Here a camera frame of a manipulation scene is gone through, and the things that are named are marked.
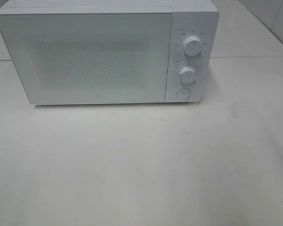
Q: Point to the white round door button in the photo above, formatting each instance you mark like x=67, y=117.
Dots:
x=183, y=93

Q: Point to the white microwave knob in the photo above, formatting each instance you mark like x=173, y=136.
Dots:
x=192, y=45
x=187, y=75

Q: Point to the white microwave door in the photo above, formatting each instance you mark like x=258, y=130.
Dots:
x=85, y=59

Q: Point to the white microwave oven body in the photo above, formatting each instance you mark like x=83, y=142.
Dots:
x=189, y=18

